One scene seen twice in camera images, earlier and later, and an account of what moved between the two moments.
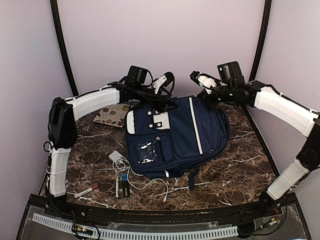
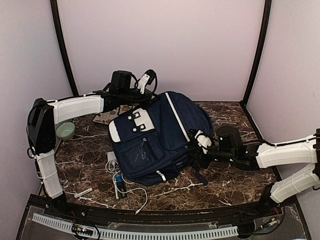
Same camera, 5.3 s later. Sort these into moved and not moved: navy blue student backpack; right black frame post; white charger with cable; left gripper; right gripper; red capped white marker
Moved: left gripper; navy blue student backpack; white charger with cable; right gripper
Not moved: red capped white marker; right black frame post
